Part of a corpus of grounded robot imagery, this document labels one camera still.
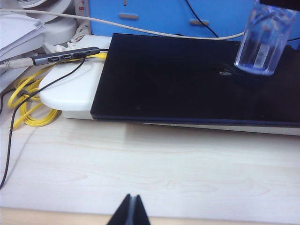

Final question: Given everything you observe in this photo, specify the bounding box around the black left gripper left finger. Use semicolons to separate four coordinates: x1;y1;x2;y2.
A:
112;194;134;225

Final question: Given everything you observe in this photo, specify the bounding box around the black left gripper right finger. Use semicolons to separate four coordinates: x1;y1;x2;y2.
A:
134;194;152;225

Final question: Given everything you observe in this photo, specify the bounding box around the clear mineral water bottle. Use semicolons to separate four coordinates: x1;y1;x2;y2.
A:
234;0;297;76

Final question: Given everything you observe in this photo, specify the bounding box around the white laptop stand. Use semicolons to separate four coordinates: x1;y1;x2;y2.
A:
39;35;300;137

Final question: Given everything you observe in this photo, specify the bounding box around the dark closed laptop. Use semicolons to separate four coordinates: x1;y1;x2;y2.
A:
90;33;300;129

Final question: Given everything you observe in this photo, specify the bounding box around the grey usb hub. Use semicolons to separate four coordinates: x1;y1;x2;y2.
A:
31;46;101;66

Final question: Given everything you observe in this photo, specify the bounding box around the white desk fan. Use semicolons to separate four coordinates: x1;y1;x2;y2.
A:
22;0;78;45

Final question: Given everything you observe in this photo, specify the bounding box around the blue wooden desk organizer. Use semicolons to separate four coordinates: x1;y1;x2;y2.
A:
88;0;300;40

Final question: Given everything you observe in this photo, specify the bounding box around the white paper stack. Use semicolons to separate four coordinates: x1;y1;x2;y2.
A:
0;12;47;63

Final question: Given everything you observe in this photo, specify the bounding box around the yellow flat network cable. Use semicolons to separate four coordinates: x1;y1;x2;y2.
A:
7;52;109;128

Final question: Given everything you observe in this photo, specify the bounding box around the thin black hub cable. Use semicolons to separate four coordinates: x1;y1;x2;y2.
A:
0;52;88;191

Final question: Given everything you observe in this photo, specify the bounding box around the grey hub lead cable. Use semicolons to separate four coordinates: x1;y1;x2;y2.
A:
0;57;35;70

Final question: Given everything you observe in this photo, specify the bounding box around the white cable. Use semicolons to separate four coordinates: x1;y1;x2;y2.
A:
0;8;246;39

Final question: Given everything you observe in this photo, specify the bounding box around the thin black monitor cable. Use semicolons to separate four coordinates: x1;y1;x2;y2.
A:
184;0;220;38

